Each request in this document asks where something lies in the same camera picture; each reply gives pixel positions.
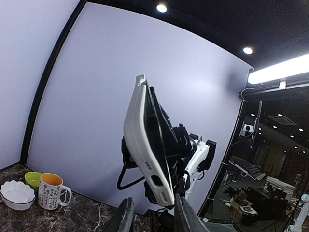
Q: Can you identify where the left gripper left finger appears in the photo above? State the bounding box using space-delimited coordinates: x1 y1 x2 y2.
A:
106 197 134 232

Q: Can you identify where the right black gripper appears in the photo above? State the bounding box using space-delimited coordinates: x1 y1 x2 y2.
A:
144 87 196 164

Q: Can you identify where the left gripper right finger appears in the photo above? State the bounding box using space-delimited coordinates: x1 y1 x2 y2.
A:
174 194 210 232

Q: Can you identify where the black smartphone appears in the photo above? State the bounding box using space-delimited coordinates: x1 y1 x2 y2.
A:
144 86 171 185

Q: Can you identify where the white phone case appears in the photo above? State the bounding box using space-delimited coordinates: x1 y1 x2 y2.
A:
123 74 175 207

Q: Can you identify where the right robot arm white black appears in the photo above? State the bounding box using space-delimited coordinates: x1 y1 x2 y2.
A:
117 84 216 210

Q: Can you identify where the white patterned mug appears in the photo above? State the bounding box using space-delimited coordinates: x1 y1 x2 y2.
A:
37 173 72 210

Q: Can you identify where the white scalloped bowl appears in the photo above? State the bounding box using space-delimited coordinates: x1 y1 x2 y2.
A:
0 180 36 211

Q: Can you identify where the right black frame post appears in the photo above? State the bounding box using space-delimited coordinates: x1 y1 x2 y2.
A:
197 81 254 218

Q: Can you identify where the black frame post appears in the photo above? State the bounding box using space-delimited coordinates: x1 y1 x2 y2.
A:
20 0 87 166
197 81 254 218

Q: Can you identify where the left black frame post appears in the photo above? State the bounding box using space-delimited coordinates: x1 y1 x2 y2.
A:
20 0 87 166

